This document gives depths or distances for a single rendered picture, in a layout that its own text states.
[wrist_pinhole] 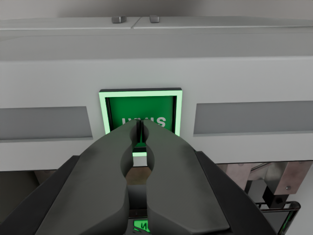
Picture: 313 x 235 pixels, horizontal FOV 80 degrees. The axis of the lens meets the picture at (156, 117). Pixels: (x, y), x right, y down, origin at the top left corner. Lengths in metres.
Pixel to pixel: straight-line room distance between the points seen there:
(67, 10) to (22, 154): 1.01
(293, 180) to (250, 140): 0.17
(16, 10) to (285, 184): 1.25
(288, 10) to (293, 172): 1.07
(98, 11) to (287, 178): 1.02
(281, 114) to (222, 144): 0.05
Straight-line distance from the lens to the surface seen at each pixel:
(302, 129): 0.20
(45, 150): 0.18
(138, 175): 0.30
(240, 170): 0.28
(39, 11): 1.20
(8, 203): 0.28
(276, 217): 0.41
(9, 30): 0.42
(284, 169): 0.31
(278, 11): 1.28
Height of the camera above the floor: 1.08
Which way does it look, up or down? 60 degrees down
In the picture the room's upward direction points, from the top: 175 degrees clockwise
